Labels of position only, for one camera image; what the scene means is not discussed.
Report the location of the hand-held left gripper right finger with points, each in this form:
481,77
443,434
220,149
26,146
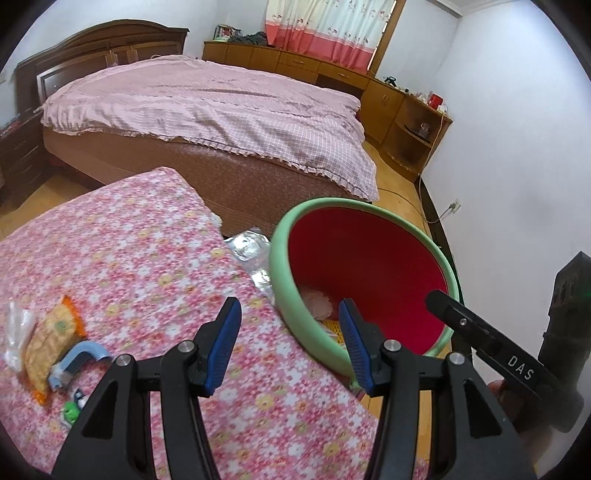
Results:
353,344

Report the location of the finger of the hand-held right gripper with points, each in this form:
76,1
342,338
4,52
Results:
455,316

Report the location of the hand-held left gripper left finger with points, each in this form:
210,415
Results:
224,344

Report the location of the white tissue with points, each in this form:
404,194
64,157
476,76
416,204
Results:
317,302

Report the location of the red bin with green rim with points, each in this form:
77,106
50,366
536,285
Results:
383,267

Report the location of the person's right hand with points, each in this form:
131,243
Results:
508,401

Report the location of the orange mesh net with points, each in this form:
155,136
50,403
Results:
334,330

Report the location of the silver foil box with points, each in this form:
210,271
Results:
251,258

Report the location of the pink floral tablecloth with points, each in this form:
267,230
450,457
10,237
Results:
138,258

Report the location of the white underlay cloth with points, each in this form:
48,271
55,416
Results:
218,222

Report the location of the blue tape dispenser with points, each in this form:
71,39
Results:
83,353

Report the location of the small white tube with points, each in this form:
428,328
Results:
79,399

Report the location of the small green item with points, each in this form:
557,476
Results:
71,413

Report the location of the brown bed base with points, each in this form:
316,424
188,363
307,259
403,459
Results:
231,175

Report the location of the orange snack packet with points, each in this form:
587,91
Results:
51,341

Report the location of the glass jar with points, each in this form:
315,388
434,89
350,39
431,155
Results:
423,129

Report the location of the clear plastic bag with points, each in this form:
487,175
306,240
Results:
16,332

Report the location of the red kettle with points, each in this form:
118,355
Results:
435,100

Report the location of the bed with pink cover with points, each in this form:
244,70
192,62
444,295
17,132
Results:
207,106

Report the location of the black object on cabinet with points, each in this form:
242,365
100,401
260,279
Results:
390,81

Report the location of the dark wooden nightstand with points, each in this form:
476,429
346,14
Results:
21,157

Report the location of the dark clothes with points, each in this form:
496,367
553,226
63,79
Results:
251,39

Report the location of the row of books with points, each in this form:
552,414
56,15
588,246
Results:
227,32

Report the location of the printed curtain with pink hem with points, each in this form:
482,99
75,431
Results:
332,27

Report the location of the dark wooden headboard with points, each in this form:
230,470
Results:
92,50

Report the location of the white wall outlet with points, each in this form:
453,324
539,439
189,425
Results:
456,206

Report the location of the wooden wall cabinet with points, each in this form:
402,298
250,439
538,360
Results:
383,106

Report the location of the wooden window frame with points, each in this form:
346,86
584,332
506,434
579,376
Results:
390,37

